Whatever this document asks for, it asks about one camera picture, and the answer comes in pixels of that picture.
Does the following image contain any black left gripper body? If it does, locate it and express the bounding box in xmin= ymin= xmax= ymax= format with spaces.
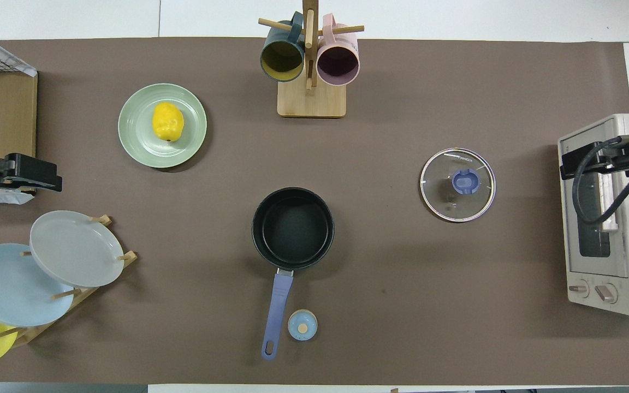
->
xmin=0 ymin=154 xmax=38 ymax=197

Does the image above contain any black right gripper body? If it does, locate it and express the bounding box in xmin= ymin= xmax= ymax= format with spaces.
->
xmin=601 ymin=134 xmax=629 ymax=175

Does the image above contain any glass lid blue knob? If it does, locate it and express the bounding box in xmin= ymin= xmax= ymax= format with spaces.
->
xmin=420 ymin=147 xmax=496 ymax=223

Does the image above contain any yellow potato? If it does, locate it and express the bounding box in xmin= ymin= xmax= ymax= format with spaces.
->
xmin=152 ymin=102 xmax=185 ymax=142

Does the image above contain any grey plate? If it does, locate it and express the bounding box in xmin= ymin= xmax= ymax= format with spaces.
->
xmin=29 ymin=211 xmax=125 ymax=288

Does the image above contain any pale green plate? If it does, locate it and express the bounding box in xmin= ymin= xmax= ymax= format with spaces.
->
xmin=118 ymin=83 xmax=207 ymax=169

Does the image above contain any light blue plate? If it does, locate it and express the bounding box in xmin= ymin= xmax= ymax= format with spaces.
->
xmin=0 ymin=243 xmax=75 ymax=328

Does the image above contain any marble patterned white cloth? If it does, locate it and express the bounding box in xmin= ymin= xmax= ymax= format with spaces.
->
xmin=0 ymin=26 xmax=38 ymax=77

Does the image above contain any wooden dish rack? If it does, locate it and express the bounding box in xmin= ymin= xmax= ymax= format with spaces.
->
xmin=0 ymin=215 xmax=139 ymax=350

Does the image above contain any brown table mat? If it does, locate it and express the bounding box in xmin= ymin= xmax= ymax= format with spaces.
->
xmin=0 ymin=37 xmax=629 ymax=385

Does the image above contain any pink mug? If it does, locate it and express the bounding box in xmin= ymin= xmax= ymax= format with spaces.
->
xmin=316 ymin=14 xmax=360 ymax=87

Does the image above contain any dark teal mug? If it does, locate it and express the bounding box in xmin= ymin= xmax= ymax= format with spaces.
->
xmin=260 ymin=12 xmax=305 ymax=83

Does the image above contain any wooden mug tree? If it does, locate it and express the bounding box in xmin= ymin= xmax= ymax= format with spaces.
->
xmin=258 ymin=0 xmax=365 ymax=118

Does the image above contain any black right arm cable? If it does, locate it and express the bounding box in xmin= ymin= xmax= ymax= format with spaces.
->
xmin=572 ymin=136 xmax=629 ymax=224

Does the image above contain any wire and wood shelf rack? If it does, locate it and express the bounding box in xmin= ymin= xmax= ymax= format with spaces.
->
xmin=0 ymin=26 xmax=38 ymax=192

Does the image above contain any black pot blue handle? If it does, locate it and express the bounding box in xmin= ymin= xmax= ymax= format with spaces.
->
xmin=252 ymin=187 xmax=335 ymax=361

